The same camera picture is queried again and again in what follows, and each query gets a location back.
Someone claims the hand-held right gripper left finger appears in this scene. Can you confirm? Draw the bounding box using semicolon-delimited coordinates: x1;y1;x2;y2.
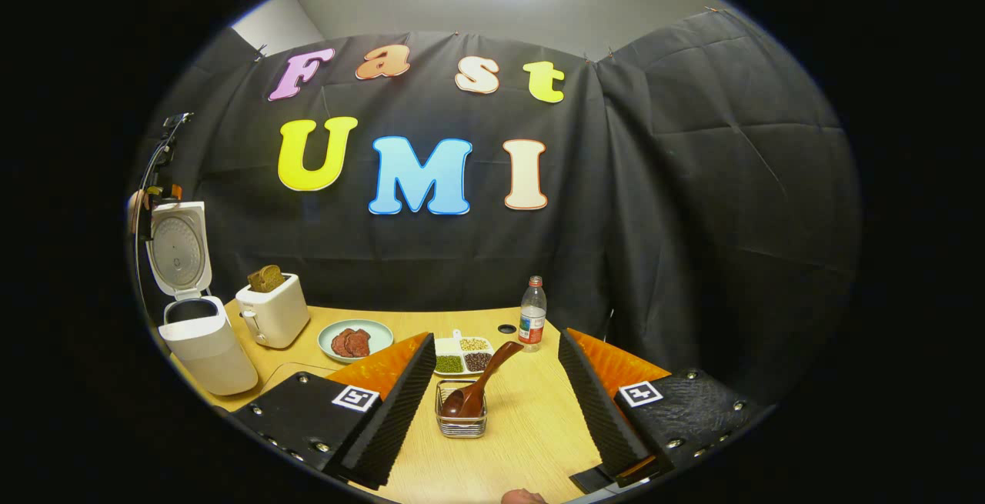
229;332;436;489

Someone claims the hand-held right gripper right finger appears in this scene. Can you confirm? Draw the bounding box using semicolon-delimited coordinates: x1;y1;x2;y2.
559;329;763;491

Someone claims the metal wire chopstick holder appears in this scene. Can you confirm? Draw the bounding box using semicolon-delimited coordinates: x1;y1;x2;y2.
435;379;488;439

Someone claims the wooden spoon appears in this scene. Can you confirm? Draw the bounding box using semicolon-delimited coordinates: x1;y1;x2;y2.
441;341;525;419

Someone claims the white rice cooker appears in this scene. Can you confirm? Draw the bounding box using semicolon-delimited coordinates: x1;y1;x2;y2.
146;202;259;397

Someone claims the clear rice container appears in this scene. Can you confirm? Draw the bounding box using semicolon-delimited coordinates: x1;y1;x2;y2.
245;362;343;411

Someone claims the light green plate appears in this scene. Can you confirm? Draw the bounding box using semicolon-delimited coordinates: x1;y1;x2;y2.
318;319;394;364

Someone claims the white divided dish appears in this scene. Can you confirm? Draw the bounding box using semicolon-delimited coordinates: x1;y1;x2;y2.
433;329;495;376

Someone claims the plastic water bottle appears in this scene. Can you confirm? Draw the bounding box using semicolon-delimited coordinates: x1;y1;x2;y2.
519;275;548;352

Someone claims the brown bread slice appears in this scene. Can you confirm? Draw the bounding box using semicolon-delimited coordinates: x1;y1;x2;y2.
248;265;286;294

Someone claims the white toaster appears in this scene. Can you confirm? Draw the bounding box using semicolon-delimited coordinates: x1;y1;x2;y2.
235;273;311;349

